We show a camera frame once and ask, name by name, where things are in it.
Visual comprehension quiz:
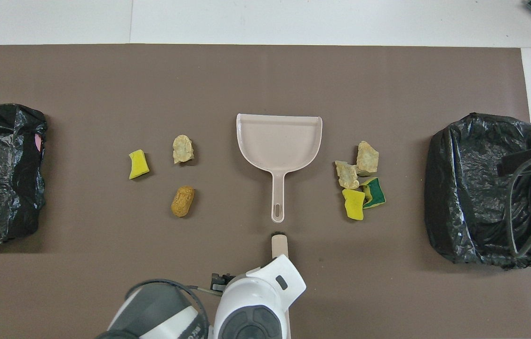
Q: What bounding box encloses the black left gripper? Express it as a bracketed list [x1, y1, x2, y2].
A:
[210, 272, 235, 291]

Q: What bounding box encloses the beige hand brush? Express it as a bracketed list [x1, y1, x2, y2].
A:
[271, 232, 292, 339]

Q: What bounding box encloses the brown foam chunk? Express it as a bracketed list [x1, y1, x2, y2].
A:
[171, 185, 196, 218]

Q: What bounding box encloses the pale yellow foam chunk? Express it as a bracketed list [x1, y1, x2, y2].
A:
[335, 161, 361, 190]
[356, 141, 380, 177]
[172, 135, 195, 165]

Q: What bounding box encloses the small yellow sponge piece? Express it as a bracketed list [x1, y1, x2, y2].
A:
[129, 149, 151, 180]

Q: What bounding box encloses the beige plastic dustpan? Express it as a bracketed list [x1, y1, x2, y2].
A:
[236, 113, 323, 224]

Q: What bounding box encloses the yellow and green sponge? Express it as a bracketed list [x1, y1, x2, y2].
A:
[360, 177, 386, 209]

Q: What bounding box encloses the black bag lined bin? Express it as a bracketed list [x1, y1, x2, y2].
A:
[424, 112, 531, 270]

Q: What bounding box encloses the black bag bin pink spot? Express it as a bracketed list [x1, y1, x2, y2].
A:
[0, 104, 48, 245]

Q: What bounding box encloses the brown table mat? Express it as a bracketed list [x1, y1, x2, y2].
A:
[0, 44, 531, 339]

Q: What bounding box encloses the left arm gripper cable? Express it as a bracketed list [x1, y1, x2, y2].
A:
[126, 279, 226, 339]

